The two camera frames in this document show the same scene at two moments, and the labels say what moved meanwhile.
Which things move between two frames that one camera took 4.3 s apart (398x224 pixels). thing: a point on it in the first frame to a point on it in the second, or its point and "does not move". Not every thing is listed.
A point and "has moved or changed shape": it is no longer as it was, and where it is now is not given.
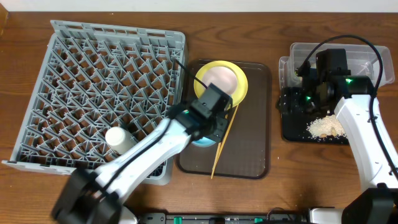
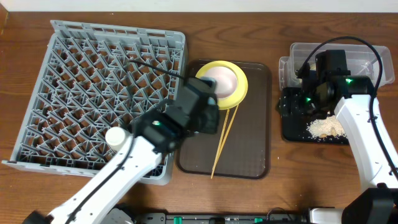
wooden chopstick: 217,154 does not move
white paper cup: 119,139 does not move
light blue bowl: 203,142 has moved or changed shape
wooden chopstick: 224,139 does not move
